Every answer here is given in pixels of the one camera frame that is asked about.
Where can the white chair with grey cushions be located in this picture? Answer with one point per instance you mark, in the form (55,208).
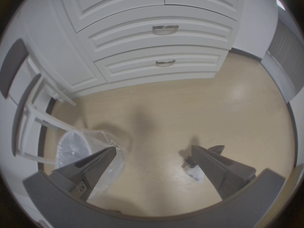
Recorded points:
(13,63)

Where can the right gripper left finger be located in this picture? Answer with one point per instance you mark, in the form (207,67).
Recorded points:
(95,170)

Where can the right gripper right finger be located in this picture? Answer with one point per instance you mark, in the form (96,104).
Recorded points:
(213,170)

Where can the clear plastic bag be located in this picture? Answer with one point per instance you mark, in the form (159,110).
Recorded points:
(99,139)

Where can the white wardrobe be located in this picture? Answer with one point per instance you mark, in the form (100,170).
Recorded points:
(154,44)

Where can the ceiling light panel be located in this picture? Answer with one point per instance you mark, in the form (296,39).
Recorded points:
(280,4)

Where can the black plastic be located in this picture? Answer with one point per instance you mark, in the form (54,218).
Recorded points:
(190,161)

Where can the grey curtain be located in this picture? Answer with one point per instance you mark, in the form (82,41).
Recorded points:
(289,49)

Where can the white trash bin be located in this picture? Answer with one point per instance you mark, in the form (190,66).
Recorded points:
(71,146)

